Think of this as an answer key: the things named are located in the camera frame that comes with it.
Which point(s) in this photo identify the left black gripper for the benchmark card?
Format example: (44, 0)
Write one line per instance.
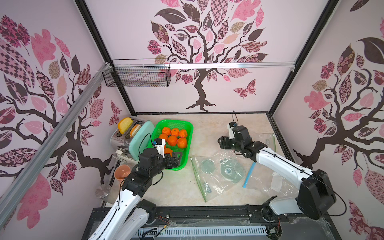
(175, 162)

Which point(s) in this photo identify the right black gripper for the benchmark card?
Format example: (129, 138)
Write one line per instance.
(226, 142)

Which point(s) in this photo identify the orange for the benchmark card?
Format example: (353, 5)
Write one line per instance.
(182, 143)
(183, 133)
(175, 132)
(163, 136)
(168, 151)
(172, 140)
(166, 131)

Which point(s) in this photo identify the green zip bag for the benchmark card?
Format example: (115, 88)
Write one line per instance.
(217, 174)
(268, 139)

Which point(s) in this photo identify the blue zip clear bag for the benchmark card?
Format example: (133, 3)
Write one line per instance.
(268, 182)

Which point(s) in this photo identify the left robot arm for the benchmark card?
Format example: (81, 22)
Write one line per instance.
(130, 212)

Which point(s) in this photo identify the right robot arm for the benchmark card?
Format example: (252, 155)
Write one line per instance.
(316, 195)

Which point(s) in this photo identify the green plastic basket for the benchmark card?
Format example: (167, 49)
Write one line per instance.
(179, 125)

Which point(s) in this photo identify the mint green toaster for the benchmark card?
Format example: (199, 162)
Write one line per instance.
(127, 149)

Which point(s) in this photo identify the orange toast slice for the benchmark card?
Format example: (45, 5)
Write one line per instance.
(135, 129)

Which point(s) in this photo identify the pink ceramic mug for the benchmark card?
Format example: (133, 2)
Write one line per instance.
(121, 173)

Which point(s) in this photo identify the yellow bread slice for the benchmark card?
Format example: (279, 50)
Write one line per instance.
(124, 125)

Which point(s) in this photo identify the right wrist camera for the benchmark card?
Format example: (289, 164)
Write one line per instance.
(237, 132)

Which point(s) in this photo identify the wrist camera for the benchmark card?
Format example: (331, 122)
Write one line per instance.
(237, 132)
(160, 144)

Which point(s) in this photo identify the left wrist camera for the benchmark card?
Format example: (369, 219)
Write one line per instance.
(160, 144)

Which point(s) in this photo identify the white slotted cable duct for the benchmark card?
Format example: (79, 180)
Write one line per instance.
(179, 232)

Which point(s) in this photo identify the black wire wall basket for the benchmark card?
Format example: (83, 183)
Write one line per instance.
(138, 73)

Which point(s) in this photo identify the aluminium rail back wall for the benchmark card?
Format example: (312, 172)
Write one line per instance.
(234, 65)

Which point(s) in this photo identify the aluminium rail wall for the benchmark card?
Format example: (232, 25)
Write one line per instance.
(234, 65)
(26, 178)

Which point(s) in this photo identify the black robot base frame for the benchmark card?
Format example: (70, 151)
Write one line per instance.
(283, 227)

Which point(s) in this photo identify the aluminium rail left wall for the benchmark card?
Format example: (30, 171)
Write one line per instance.
(26, 178)

